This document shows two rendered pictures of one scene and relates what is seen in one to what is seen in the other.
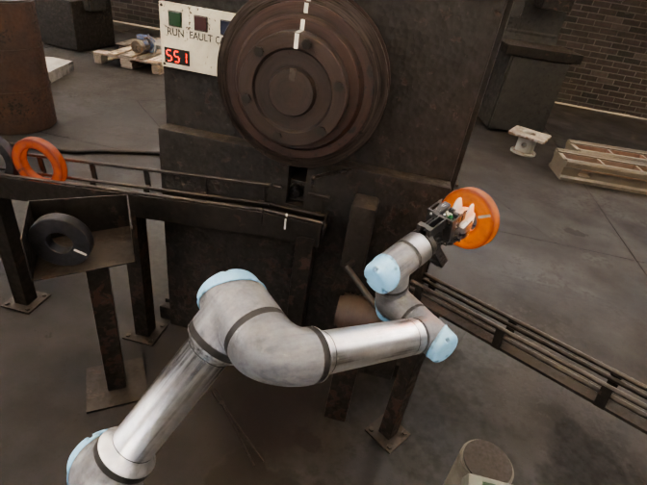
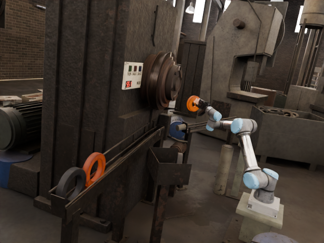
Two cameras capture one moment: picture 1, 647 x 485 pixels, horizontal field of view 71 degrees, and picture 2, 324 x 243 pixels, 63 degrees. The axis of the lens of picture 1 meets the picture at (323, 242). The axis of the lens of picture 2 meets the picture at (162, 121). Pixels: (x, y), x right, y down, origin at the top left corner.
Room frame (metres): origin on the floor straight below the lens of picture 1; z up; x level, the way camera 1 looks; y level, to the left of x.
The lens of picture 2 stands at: (0.83, 2.25, 1.31)
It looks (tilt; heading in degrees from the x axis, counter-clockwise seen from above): 14 degrees down; 281
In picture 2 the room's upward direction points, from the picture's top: 8 degrees clockwise
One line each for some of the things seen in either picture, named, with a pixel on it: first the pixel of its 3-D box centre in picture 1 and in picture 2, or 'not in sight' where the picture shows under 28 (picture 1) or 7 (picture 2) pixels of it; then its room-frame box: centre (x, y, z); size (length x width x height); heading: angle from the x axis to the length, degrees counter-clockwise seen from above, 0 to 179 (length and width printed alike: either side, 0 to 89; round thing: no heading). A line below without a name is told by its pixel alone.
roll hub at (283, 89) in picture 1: (293, 90); (174, 83); (1.18, 0.14, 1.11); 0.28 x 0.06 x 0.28; 83
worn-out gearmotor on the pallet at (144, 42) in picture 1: (147, 42); not in sight; (5.48, 2.37, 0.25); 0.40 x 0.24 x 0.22; 173
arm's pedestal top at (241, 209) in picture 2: not in sight; (260, 209); (0.34, 0.25, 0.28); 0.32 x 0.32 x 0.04; 76
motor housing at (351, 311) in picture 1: (359, 362); (174, 168); (1.10, -0.19, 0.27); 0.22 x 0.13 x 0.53; 83
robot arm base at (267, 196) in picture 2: not in sight; (264, 192); (0.34, 0.25, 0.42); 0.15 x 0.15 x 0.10
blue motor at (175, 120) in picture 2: not in sight; (176, 127); (1.41, -2.16, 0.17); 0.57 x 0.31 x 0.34; 103
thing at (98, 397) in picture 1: (96, 311); (161, 205); (1.05, 0.69, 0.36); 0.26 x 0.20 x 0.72; 118
